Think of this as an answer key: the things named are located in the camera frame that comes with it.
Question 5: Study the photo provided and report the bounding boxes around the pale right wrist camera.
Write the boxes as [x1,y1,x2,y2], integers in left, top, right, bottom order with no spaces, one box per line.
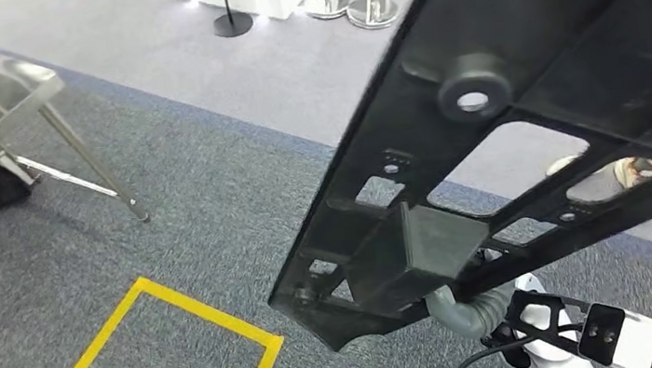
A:
[572,295,652,368]

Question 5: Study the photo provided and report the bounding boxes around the black round-base stand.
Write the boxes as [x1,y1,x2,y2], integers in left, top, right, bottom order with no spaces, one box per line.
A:
[209,0,257,41]

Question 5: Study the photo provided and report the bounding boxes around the black camera cable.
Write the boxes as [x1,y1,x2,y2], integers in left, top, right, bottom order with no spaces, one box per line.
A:
[442,334,539,368]

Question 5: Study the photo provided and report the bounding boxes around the stainless steel workbench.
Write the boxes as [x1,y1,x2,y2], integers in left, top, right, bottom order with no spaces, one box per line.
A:
[0,0,153,243]

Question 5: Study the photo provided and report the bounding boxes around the black plastic plate frame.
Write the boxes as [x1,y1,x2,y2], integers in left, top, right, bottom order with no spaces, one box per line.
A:
[230,0,652,362]

